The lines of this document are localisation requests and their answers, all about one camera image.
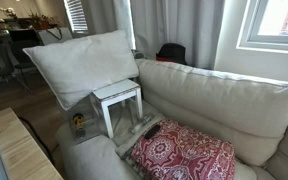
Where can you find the black remote control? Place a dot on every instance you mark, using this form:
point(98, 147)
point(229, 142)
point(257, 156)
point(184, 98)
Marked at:
point(152, 131)

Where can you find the white square pillow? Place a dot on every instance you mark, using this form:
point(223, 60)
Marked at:
point(84, 66)

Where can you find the small white wooden chair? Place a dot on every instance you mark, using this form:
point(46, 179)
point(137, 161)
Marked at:
point(115, 90)

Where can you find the grey remote control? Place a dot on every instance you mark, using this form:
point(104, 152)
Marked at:
point(143, 122)

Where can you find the black hat with red band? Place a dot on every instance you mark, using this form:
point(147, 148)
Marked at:
point(172, 51)

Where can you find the clear plastic box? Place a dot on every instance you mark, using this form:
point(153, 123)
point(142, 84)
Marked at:
point(89, 131)

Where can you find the yellow black hand tool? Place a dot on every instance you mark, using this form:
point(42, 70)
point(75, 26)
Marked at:
point(78, 121)

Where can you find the beige fabric sofa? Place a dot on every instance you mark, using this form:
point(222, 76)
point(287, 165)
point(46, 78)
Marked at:
point(217, 100)

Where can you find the red patterned folded blanket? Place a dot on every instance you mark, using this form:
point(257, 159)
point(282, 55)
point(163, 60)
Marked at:
point(184, 153)

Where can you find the light grey curtain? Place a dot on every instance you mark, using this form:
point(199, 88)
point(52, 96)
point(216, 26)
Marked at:
point(190, 26)

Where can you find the white window blinds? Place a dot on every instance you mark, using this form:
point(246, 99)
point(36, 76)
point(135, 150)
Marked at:
point(75, 15)

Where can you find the white tote bag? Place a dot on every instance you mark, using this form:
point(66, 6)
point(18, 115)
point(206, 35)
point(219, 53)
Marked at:
point(50, 37)

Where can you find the potted plant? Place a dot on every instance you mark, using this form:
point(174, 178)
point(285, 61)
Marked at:
point(40, 21)

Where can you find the light wooden table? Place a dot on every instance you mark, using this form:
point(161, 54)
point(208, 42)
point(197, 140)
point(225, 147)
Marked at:
point(17, 150)

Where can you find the white window frame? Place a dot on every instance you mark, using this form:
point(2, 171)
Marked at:
point(250, 41)

